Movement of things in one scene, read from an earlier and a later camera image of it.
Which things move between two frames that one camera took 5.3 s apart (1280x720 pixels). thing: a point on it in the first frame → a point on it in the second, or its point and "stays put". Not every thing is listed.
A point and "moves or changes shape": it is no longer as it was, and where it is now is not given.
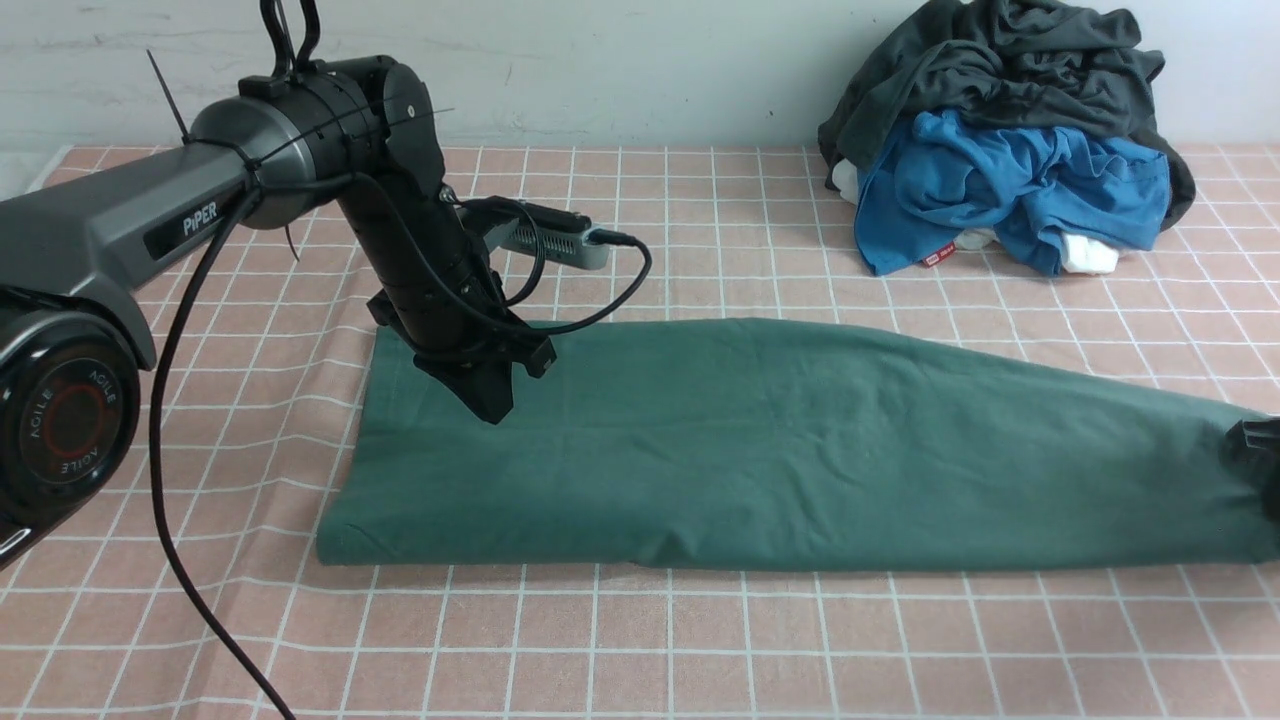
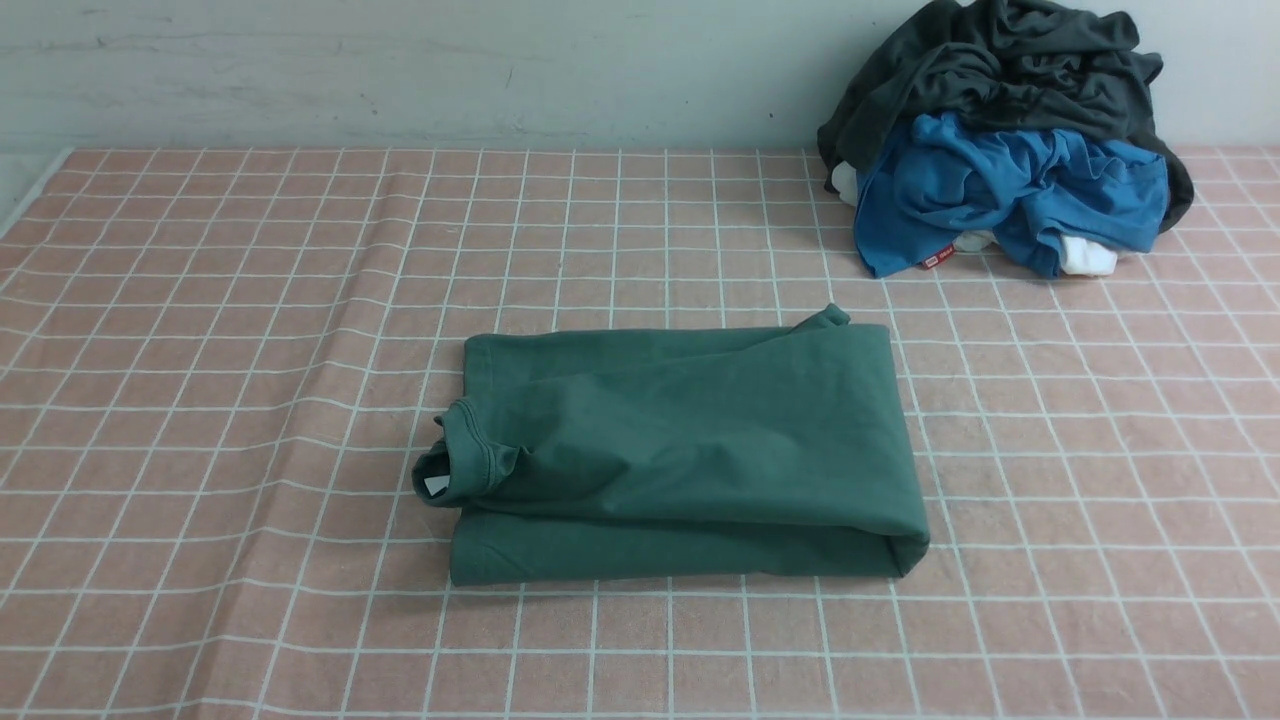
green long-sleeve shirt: x=771 y=446 moves or changes shape
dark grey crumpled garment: x=1033 y=62 stays put
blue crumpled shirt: x=942 y=177 stays put
